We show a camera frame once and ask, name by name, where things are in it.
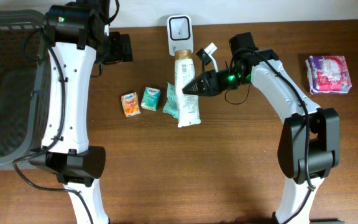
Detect teal wet wipes packet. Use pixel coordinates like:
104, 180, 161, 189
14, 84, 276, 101
163, 83, 178, 119

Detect orange Kleenex tissue pack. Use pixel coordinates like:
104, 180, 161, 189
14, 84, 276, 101
121, 92, 141, 117

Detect teal Kleenex tissue pack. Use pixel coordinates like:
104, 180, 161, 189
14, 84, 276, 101
140, 87, 161, 111

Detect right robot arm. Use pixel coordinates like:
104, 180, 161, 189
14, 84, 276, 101
180, 32, 340, 223

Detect grey plastic mesh basket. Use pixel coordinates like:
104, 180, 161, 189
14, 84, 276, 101
0, 10, 50, 170

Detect white barcode scanner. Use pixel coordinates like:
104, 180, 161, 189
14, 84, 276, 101
167, 15, 194, 56

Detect white tube brown cap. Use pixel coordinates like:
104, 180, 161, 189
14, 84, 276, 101
175, 50, 201, 128

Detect red purple plastic pack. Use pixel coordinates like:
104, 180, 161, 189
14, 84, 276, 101
305, 55, 352, 95

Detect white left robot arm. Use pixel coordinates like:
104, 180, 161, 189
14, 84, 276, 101
29, 0, 133, 223

